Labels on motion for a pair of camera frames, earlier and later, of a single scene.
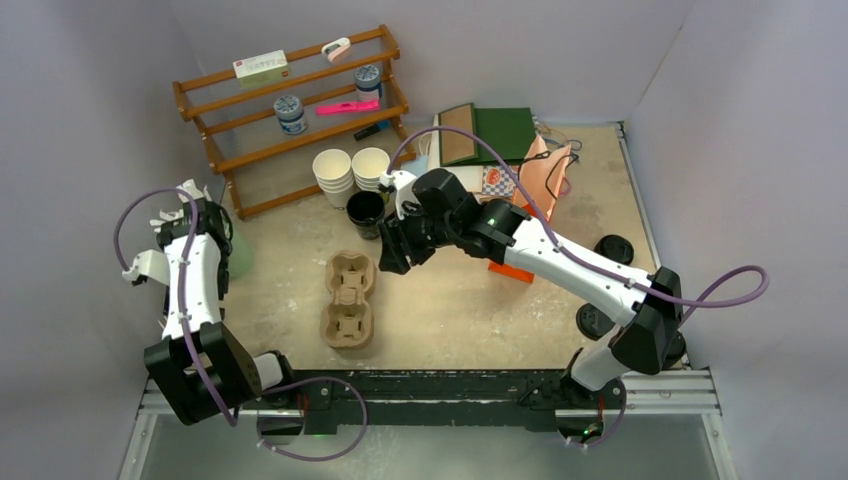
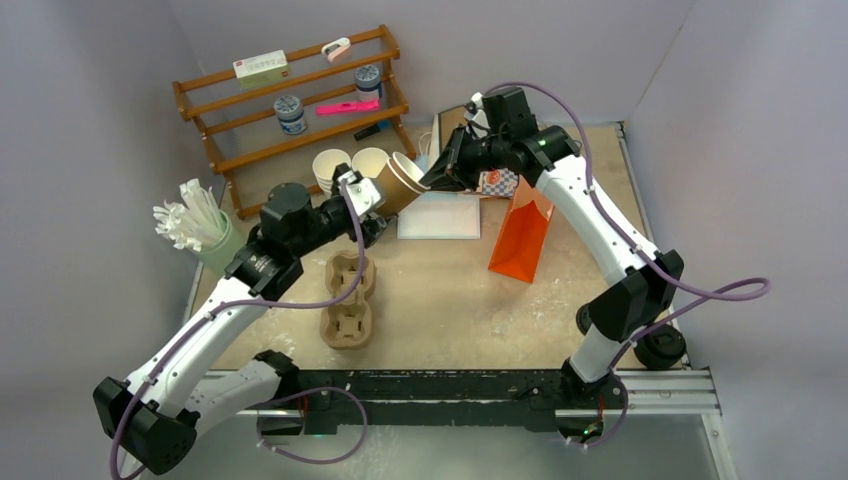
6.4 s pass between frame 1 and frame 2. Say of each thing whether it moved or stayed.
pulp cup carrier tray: stayed
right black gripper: moved
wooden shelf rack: stayed
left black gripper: moved
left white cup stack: stayed
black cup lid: stayed
